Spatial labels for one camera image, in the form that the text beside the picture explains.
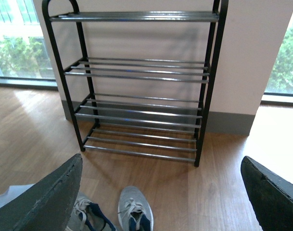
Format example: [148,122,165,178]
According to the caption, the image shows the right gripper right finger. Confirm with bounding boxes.
[241,156,293,231]

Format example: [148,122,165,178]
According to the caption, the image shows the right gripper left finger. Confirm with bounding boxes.
[0,154,83,231]

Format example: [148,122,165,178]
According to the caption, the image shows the grey sneaker one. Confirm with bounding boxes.
[65,192,118,231]
[118,186,154,231]

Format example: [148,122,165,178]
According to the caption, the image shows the black metal shoe rack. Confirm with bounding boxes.
[42,0,229,167]

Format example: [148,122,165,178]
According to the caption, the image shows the right side window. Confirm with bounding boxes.
[262,14,293,103]

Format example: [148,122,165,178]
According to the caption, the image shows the window with dark frame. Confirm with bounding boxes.
[0,0,57,90]

